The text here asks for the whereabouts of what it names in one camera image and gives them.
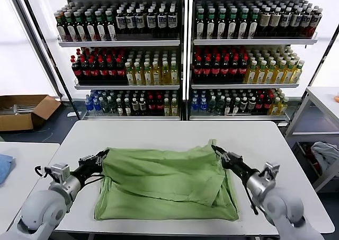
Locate yellow drink bottle green label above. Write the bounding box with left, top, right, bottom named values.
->
left=133, top=62, right=144, bottom=86
left=245, top=60, right=257, bottom=84
left=291, top=60, right=305, bottom=84
left=151, top=61, right=162, bottom=86
left=264, top=60, right=276, bottom=84
left=169, top=61, right=180, bottom=86
left=160, top=61, right=171, bottom=86
left=142, top=61, right=153, bottom=86
left=273, top=60, right=287, bottom=84
left=254, top=60, right=267, bottom=84
left=282, top=60, right=296, bottom=84
left=124, top=62, right=135, bottom=86

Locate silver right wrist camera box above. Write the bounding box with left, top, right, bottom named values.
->
left=261, top=162, right=280, bottom=182

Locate white side table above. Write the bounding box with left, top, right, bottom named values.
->
left=0, top=141, right=61, bottom=240

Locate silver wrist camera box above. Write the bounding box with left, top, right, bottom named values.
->
left=44, top=163, right=71, bottom=184
left=261, top=162, right=280, bottom=182

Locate white metal frame table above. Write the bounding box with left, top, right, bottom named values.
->
left=284, top=86, right=339, bottom=193

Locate dark bottle green cap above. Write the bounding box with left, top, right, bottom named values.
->
left=56, top=12, right=67, bottom=42
left=84, top=11, right=96, bottom=42
left=216, top=8, right=227, bottom=39
left=94, top=11, right=106, bottom=42
left=195, top=8, right=205, bottom=39
left=227, top=8, right=237, bottom=39
left=65, top=11, right=77, bottom=42
left=206, top=8, right=216, bottom=39
left=105, top=10, right=117, bottom=41
left=237, top=8, right=248, bottom=39
left=74, top=11, right=86, bottom=42
left=248, top=8, right=260, bottom=39

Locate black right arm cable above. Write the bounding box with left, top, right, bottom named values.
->
left=244, top=182, right=259, bottom=216

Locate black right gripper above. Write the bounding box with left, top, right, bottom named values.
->
left=211, top=144, right=261, bottom=183

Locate green t-shirt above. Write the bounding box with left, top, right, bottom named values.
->
left=94, top=138, right=240, bottom=221

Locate grey white clothes pile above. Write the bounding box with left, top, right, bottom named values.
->
left=310, top=141, right=339, bottom=177

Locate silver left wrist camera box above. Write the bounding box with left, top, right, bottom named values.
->
left=44, top=163, right=71, bottom=184

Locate grey metal shelf unit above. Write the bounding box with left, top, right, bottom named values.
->
left=39, top=0, right=186, bottom=122
left=186, top=0, right=318, bottom=123

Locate silver metal parts bundle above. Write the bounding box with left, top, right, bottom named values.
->
left=13, top=104, right=37, bottom=117

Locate red cloth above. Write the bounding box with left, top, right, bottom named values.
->
left=304, top=144, right=323, bottom=176

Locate brown cardboard box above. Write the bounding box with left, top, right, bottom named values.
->
left=0, top=95, right=62, bottom=132

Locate dark bottle blue white label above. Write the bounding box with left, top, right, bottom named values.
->
left=290, top=8, right=302, bottom=37
left=300, top=8, right=313, bottom=37
left=167, top=8, right=177, bottom=35
left=279, top=8, right=291, bottom=37
left=125, top=8, right=136, bottom=35
left=135, top=8, right=145, bottom=35
left=310, top=9, right=323, bottom=37
left=115, top=8, right=126, bottom=35
left=157, top=8, right=167, bottom=35
left=146, top=8, right=157, bottom=35

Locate blue folded cloth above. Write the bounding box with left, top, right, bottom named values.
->
left=0, top=154, right=16, bottom=186

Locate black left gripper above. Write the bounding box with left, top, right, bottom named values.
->
left=70, top=149, right=110, bottom=181

